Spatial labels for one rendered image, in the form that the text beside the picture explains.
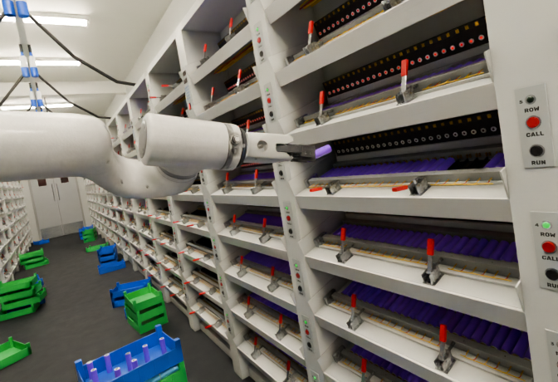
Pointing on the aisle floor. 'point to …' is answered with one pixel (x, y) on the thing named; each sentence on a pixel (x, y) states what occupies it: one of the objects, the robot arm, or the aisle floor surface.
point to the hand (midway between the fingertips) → (302, 154)
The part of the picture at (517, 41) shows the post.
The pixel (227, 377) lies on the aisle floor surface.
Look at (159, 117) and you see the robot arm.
